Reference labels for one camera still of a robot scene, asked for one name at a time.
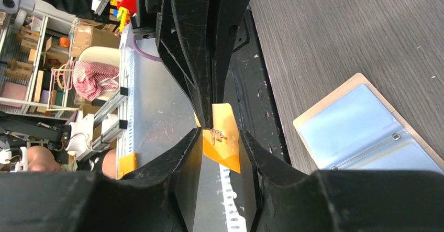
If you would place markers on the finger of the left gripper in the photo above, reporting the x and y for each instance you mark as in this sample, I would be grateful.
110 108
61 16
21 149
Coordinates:
181 40
227 16

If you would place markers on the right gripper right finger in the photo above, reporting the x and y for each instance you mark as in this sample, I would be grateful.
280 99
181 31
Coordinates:
278 197

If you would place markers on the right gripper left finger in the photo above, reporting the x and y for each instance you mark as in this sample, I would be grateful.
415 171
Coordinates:
159 196

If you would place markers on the gold credit card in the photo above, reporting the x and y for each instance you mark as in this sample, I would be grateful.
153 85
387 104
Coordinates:
221 143

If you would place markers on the beige card holder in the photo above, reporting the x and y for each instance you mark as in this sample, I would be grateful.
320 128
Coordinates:
356 128

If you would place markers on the perforated metal rail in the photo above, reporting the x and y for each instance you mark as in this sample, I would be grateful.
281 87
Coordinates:
234 221

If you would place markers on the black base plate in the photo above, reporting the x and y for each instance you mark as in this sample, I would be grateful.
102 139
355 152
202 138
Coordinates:
248 90

